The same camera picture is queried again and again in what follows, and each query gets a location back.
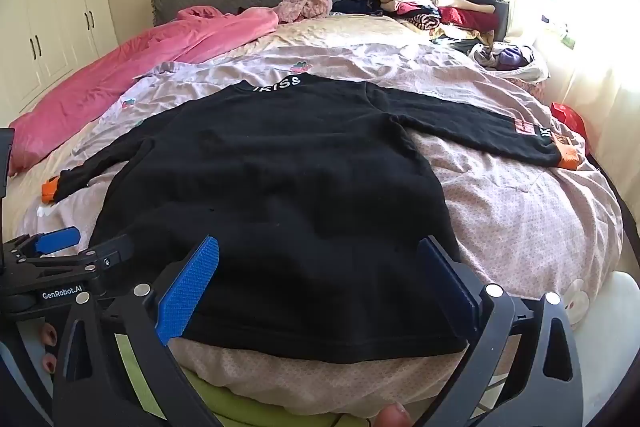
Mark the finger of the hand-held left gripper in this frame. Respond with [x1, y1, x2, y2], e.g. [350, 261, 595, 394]
[20, 234, 136, 282]
[2, 227, 82, 260]

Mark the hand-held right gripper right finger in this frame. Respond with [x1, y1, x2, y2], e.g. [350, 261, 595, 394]
[415, 236, 586, 427]

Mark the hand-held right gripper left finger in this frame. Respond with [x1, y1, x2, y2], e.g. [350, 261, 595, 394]
[52, 236, 223, 427]

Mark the black t-shirt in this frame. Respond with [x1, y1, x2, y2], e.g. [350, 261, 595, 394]
[42, 74, 583, 365]

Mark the white bag of clothes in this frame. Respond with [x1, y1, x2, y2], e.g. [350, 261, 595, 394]
[470, 42, 550, 82]

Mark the pile of folded clothes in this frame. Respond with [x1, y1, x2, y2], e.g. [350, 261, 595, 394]
[374, 0, 511, 45]

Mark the person's left hand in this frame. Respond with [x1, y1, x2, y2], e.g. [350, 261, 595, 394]
[30, 319, 62, 375]

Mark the person's right hand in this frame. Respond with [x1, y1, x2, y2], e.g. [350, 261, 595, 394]
[375, 403, 413, 427]

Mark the pink patterned quilt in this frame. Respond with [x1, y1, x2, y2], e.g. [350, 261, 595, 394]
[22, 42, 623, 423]

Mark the white round stool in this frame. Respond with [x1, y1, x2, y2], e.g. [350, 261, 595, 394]
[575, 271, 640, 427]

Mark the pink blanket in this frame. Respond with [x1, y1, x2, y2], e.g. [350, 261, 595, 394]
[9, 6, 279, 178]

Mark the red packet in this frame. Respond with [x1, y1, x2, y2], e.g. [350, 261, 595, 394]
[550, 103, 591, 155]

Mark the cream wardrobe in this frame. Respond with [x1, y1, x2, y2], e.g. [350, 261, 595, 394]
[0, 0, 118, 118]

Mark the white curtain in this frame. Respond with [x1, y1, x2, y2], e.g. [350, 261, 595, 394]
[487, 0, 640, 188]

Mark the beige bed sheet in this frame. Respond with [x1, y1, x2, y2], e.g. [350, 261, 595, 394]
[0, 13, 436, 248]

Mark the navy garment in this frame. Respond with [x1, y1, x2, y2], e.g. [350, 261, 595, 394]
[331, 0, 383, 15]

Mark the fuzzy pink garment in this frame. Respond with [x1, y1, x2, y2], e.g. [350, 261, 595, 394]
[277, 0, 333, 24]

